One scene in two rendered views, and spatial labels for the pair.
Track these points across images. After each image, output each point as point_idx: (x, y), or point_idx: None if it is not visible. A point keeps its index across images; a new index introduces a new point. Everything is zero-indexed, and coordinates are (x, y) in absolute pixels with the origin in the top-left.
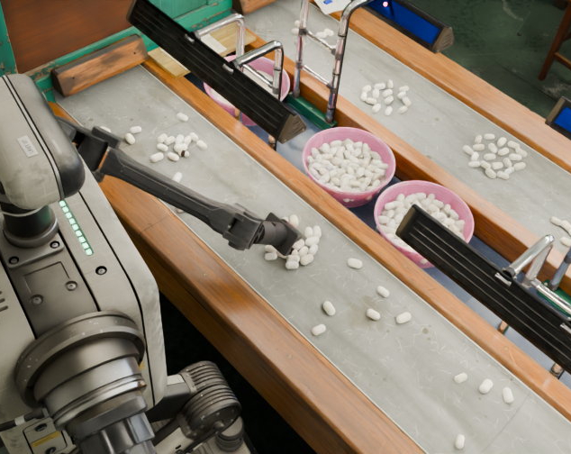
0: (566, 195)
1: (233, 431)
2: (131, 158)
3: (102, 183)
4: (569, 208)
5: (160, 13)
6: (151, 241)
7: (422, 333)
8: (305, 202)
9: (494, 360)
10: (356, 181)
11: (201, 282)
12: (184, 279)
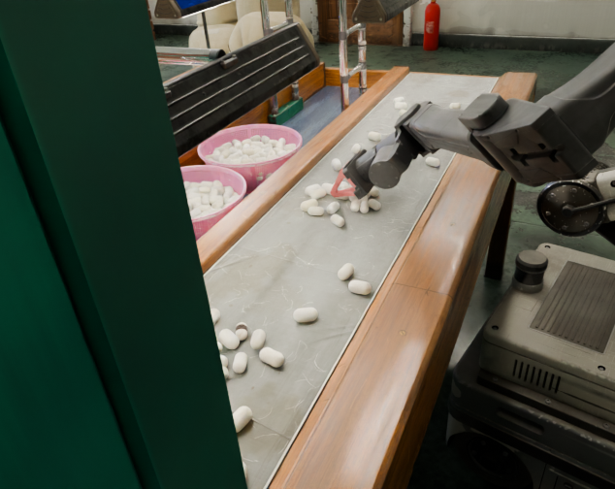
0: None
1: (534, 252)
2: (467, 130)
3: (396, 385)
4: None
5: None
6: (454, 278)
7: (378, 132)
8: (269, 211)
9: (372, 110)
10: (212, 190)
11: (467, 222)
12: (475, 238)
